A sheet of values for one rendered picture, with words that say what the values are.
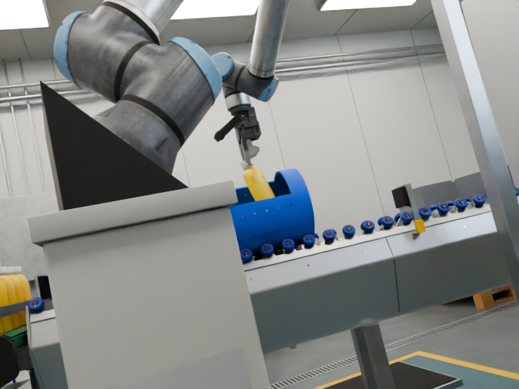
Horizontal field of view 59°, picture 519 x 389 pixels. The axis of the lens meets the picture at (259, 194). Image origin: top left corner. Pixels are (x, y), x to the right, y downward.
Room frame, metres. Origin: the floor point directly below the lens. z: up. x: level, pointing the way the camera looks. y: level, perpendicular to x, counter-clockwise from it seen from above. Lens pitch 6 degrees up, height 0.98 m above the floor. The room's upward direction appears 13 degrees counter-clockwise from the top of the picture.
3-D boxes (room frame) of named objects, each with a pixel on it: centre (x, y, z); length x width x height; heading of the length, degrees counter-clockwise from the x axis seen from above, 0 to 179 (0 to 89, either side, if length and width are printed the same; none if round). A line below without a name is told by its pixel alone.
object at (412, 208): (1.80, -0.54, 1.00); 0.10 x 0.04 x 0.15; 11
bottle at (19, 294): (1.58, 0.90, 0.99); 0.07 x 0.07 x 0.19
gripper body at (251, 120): (1.64, -0.01, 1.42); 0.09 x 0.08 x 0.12; 100
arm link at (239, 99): (1.64, 0.00, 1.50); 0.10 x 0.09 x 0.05; 10
